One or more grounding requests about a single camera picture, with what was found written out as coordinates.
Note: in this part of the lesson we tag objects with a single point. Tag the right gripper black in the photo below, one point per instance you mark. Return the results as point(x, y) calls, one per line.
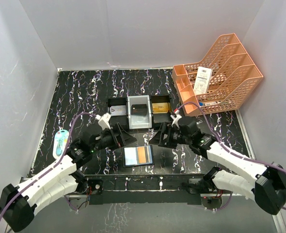
point(159, 139)

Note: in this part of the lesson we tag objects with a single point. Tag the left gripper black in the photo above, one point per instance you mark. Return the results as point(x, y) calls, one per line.
point(122, 139)

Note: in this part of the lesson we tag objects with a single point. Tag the gold credit card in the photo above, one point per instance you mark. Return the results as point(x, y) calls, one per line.
point(160, 108)
point(144, 155)

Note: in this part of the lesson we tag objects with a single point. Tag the black card holder wallet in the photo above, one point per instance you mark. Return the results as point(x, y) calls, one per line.
point(130, 157)

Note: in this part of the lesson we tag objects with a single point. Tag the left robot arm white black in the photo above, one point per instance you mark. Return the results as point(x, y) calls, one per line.
point(19, 204)

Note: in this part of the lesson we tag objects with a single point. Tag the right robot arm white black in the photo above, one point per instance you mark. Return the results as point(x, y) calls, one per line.
point(265, 184)

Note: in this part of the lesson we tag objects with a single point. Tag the silver credit card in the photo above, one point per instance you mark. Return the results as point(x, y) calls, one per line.
point(118, 110)

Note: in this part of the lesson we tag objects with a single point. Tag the gold credit card in bin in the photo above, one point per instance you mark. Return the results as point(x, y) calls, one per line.
point(160, 108)

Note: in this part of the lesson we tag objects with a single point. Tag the black credit card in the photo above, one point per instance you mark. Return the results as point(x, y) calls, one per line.
point(139, 109)

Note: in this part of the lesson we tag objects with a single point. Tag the white middle bin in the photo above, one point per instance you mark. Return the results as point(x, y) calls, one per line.
point(135, 121)

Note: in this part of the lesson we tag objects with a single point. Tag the black right bin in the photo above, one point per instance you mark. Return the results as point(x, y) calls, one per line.
point(158, 119)

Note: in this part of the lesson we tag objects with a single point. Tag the black bin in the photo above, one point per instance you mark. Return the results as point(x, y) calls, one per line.
point(122, 120)
point(158, 119)

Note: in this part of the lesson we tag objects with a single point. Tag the black left bin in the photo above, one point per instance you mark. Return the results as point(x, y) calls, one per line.
point(122, 120)

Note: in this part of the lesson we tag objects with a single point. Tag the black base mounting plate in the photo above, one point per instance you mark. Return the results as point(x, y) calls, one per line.
point(157, 188)

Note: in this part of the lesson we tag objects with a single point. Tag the small label box in organizer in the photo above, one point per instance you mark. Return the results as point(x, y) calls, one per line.
point(209, 103)

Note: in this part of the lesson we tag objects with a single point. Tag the blue white packaged item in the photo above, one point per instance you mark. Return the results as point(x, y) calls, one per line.
point(60, 141)

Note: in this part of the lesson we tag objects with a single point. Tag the white paper receipt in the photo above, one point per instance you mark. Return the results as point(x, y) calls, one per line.
point(202, 80)

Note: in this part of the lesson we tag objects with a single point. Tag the orange plastic desk organizer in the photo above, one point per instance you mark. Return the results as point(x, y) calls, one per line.
point(234, 77)

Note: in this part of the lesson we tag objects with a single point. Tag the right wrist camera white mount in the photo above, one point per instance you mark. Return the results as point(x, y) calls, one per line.
point(175, 115)

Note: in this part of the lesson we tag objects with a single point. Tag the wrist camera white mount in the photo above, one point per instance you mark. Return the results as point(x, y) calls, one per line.
point(104, 121)
point(175, 115)

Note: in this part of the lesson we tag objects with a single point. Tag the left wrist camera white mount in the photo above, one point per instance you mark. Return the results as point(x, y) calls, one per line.
point(104, 121)

